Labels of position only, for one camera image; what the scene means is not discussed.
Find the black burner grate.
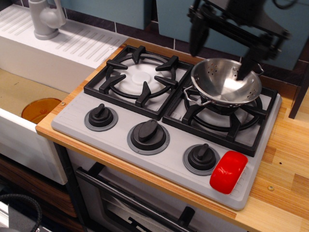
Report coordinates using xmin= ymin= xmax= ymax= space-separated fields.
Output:
xmin=84 ymin=45 xmax=193 ymax=120
xmin=163 ymin=81 xmax=281 ymax=157

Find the grey toy stove top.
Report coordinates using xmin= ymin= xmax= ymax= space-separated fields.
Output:
xmin=51 ymin=45 xmax=282 ymax=210

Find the red and white toy sushi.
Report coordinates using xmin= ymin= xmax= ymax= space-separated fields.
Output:
xmin=210 ymin=151 xmax=248 ymax=195

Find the teal box left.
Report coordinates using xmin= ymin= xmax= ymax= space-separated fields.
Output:
xmin=61 ymin=0 xmax=152 ymax=29

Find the black left stove knob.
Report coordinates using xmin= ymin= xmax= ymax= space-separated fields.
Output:
xmin=84 ymin=103 xmax=118 ymax=132

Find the black left burner grate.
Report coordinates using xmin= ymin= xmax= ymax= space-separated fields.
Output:
xmin=84 ymin=45 xmax=193 ymax=120

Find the steel colander bowl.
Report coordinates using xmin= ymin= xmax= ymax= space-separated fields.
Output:
xmin=183 ymin=58 xmax=262 ymax=107

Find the white toy sink unit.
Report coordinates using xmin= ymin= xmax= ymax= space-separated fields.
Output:
xmin=0 ymin=4 xmax=126 ymax=185

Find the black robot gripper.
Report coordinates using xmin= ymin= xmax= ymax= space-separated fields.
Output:
xmin=187 ymin=0 xmax=291 ymax=81

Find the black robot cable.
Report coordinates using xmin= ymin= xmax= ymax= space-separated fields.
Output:
xmin=271 ymin=0 xmax=302 ymax=10

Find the grey toy faucet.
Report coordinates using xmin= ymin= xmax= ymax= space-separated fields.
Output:
xmin=28 ymin=0 xmax=66 ymax=40

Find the black right stove knob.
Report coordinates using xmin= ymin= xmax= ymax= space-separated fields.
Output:
xmin=183 ymin=144 xmax=220 ymax=176

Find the black middle stove knob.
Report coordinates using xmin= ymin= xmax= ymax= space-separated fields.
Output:
xmin=127 ymin=119 xmax=170 ymax=156

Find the dark wooden post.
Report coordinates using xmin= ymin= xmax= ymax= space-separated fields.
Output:
xmin=289 ymin=40 xmax=309 ymax=119

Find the toy oven door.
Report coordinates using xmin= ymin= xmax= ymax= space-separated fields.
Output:
xmin=75 ymin=162 xmax=240 ymax=232

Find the orange plastic plate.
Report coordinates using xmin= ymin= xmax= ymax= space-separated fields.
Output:
xmin=21 ymin=98 xmax=61 ymax=124

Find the black right burner grate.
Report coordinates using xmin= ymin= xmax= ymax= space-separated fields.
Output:
xmin=163 ymin=81 xmax=281 ymax=157

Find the black stove knob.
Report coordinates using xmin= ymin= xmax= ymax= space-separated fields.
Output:
xmin=127 ymin=119 xmax=170 ymax=156
xmin=183 ymin=144 xmax=220 ymax=176
xmin=84 ymin=103 xmax=118 ymax=132

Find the black braided cable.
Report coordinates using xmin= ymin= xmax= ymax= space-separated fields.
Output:
xmin=0 ymin=193 xmax=43 ymax=232

